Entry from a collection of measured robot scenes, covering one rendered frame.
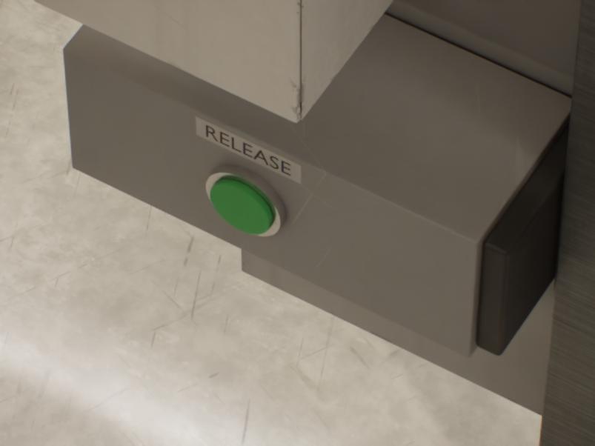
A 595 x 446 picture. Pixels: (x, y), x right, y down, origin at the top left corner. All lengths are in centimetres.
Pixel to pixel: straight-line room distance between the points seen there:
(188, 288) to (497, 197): 145
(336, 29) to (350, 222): 21
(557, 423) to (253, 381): 126
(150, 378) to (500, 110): 139
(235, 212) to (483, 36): 13
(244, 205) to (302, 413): 133
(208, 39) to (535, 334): 39
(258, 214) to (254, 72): 22
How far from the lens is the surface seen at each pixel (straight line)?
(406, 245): 147
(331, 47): 129
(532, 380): 167
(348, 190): 147
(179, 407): 284
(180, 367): 286
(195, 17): 128
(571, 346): 155
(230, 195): 150
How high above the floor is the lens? 234
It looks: 53 degrees down
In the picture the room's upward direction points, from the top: straight up
